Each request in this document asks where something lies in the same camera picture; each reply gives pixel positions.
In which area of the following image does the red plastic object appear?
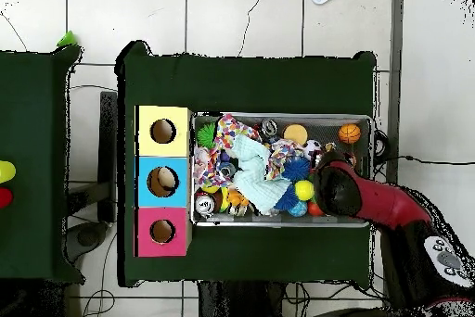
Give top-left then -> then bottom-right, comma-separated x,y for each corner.
0,186 -> 14,209

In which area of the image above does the wooden box with three holes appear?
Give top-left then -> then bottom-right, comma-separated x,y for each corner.
133,104 -> 194,259

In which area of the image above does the blue spiky ball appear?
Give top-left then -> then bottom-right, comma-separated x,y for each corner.
282,156 -> 312,183

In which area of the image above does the small orange basketball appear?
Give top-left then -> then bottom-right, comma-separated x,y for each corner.
337,122 -> 362,146

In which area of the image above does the orange foam cylinder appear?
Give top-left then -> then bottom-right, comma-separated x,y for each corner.
282,123 -> 309,146

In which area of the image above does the yellow plastic object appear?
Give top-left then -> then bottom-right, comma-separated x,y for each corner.
0,159 -> 17,184

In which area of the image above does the yellow tennis ball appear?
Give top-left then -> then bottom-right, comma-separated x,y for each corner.
294,179 -> 315,202

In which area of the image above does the shallow metal mesh bin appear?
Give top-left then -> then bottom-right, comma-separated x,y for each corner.
189,110 -> 374,228

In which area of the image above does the mint green knitted cloth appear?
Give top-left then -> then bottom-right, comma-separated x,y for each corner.
231,133 -> 294,215

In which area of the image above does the colourful dotted cloth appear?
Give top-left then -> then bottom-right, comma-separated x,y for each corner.
193,113 -> 309,189

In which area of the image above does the bright green object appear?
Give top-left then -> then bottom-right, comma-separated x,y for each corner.
56,30 -> 80,48

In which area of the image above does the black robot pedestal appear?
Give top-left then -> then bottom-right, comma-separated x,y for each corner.
198,280 -> 287,317

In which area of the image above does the small soccer ball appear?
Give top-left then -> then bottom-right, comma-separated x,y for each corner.
303,139 -> 323,159

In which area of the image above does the dark green tablecloth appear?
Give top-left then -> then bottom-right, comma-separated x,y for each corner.
116,40 -> 378,288
0,44 -> 84,283

